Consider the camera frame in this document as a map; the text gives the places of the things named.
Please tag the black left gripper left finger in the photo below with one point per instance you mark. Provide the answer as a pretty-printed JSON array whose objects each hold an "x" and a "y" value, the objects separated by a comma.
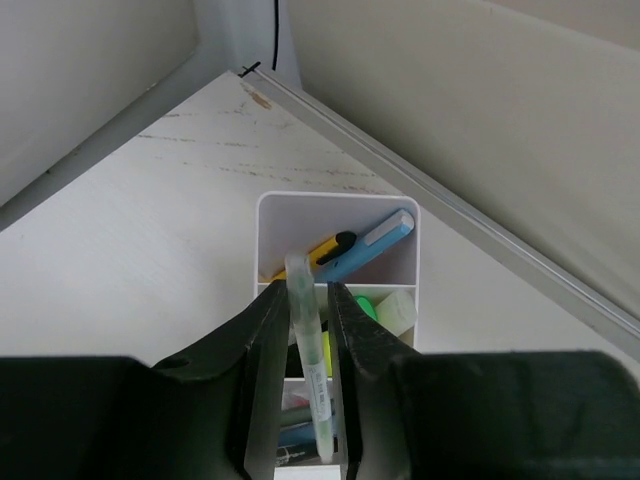
[{"x": 209, "y": 411}]

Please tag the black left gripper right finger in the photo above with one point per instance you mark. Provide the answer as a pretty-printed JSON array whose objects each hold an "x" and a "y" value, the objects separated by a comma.
[{"x": 520, "y": 415}]

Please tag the pale yellow highlighter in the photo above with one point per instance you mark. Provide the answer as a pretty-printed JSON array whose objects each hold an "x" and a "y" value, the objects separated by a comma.
[{"x": 397, "y": 312}]

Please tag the green cap black highlighter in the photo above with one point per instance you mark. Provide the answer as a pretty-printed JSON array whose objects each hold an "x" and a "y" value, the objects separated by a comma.
[{"x": 366, "y": 306}]

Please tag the green slim highlighter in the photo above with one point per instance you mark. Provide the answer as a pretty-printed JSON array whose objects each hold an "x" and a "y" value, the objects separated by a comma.
[{"x": 305, "y": 319}]

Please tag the blue utility knife pen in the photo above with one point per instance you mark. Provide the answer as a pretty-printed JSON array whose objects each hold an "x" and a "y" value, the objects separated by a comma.
[{"x": 373, "y": 244}]

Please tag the yellow utility knife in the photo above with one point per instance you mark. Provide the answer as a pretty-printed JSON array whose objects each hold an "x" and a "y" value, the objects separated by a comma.
[{"x": 320, "y": 252}]

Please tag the grey green gel pen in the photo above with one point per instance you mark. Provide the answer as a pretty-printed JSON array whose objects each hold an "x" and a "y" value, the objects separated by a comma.
[{"x": 295, "y": 416}]

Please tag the pink gel pen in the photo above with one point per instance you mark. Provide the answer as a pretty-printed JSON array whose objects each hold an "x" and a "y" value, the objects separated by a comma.
[{"x": 291, "y": 400}]

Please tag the light blue gel pen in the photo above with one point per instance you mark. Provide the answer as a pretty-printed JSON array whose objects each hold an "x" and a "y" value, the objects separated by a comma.
[{"x": 297, "y": 435}]

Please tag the white plastic organizer container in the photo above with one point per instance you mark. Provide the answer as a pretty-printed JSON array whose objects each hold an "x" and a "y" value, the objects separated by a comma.
[{"x": 366, "y": 289}]

